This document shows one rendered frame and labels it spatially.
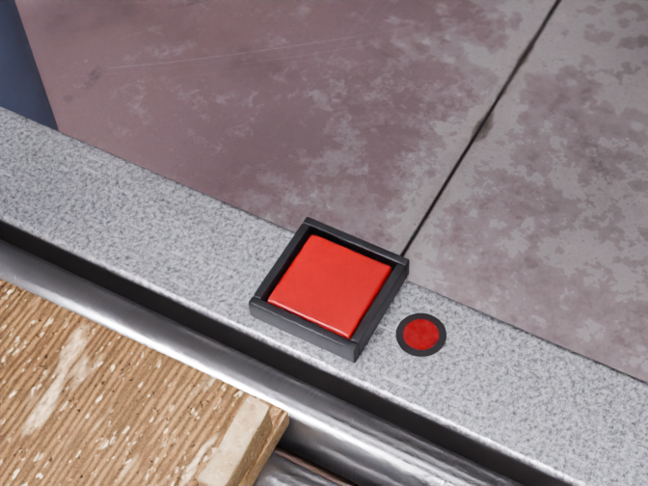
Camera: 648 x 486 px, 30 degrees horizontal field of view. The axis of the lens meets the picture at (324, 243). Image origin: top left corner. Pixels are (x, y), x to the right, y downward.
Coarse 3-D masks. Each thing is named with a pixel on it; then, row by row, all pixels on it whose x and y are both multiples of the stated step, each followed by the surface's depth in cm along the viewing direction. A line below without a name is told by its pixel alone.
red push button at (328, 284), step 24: (312, 240) 79; (312, 264) 78; (336, 264) 78; (360, 264) 78; (384, 264) 78; (288, 288) 77; (312, 288) 77; (336, 288) 77; (360, 288) 76; (312, 312) 76; (336, 312) 76; (360, 312) 75
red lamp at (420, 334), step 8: (416, 320) 77; (424, 320) 77; (408, 328) 76; (416, 328) 76; (424, 328) 76; (432, 328) 76; (408, 336) 76; (416, 336) 76; (424, 336) 76; (432, 336) 76; (408, 344) 76; (416, 344) 76; (424, 344) 76; (432, 344) 76
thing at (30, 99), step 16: (0, 0) 128; (0, 16) 129; (16, 16) 133; (0, 32) 130; (16, 32) 133; (0, 48) 131; (16, 48) 134; (0, 64) 132; (16, 64) 134; (32, 64) 139; (0, 80) 133; (16, 80) 136; (32, 80) 139; (0, 96) 134; (16, 96) 137; (32, 96) 140; (16, 112) 138; (32, 112) 141; (48, 112) 146
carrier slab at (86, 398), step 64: (0, 320) 75; (64, 320) 75; (0, 384) 73; (64, 384) 73; (128, 384) 72; (192, 384) 72; (0, 448) 70; (64, 448) 70; (128, 448) 70; (192, 448) 70
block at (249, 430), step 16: (256, 400) 69; (240, 416) 68; (256, 416) 68; (240, 432) 67; (256, 432) 68; (224, 448) 67; (240, 448) 67; (256, 448) 69; (208, 464) 66; (224, 464) 66; (240, 464) 67; (208, 480) 66; (224, 480) 66; (240, 480) 68
